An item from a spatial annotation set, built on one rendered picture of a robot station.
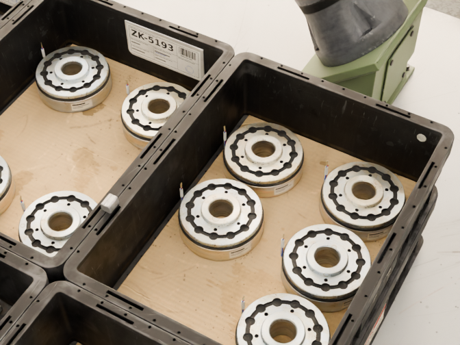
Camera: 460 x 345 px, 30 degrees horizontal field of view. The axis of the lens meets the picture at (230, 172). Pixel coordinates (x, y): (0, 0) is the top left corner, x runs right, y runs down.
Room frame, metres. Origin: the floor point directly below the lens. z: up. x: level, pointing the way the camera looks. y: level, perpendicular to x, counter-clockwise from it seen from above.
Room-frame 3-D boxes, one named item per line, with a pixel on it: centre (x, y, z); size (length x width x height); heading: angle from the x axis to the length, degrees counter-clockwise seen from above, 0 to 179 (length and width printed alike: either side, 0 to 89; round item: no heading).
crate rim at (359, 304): (0.59, -0.04, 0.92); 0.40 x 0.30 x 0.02; 150
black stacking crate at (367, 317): (0.59, -0.04, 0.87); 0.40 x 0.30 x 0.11; 150
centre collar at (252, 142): (0.72, -0.04, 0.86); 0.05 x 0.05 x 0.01
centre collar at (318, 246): (0.55, -0.11, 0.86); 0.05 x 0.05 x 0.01
